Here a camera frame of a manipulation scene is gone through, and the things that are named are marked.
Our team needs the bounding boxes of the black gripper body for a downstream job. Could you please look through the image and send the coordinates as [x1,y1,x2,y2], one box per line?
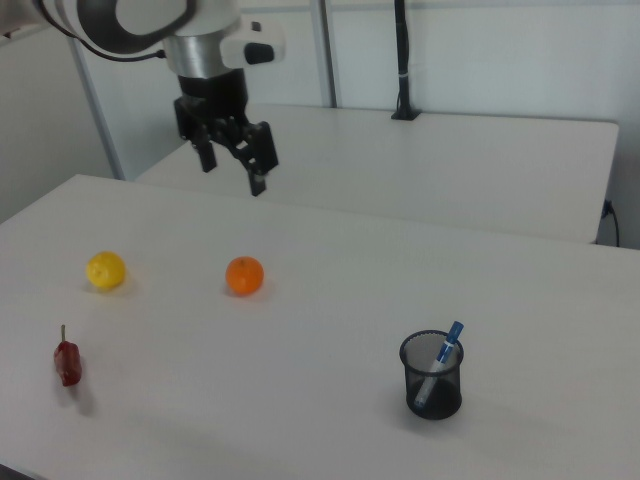
[173,69,251,150]

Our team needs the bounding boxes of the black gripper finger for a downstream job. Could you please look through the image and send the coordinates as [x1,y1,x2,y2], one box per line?
[228,119,279,197]
[187,124,219,174]

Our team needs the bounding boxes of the blue and white marker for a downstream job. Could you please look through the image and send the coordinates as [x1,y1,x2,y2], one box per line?
[412,320,466,406]

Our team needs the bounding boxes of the orange mandarin fruit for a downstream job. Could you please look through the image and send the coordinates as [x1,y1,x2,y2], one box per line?
[224,255,265,297]

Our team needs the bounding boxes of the white side table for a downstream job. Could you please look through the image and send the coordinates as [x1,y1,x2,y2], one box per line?
[133,102,621,246]

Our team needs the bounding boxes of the red chili pepper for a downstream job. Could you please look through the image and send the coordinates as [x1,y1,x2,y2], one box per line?
[53,324,84,388]

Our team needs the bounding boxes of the black mesh pen cup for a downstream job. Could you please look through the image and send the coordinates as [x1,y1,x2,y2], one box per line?
[398,328,465,421]

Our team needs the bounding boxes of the grey partition post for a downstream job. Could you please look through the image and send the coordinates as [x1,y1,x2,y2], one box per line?
[67,34,126,181]
[309,0,344,109]

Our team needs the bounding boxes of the black camera pole with base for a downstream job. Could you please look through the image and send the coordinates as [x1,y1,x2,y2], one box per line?
[389,0,424,122]

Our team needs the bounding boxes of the black power cable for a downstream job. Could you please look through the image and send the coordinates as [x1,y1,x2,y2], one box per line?
[602,198,622,247]

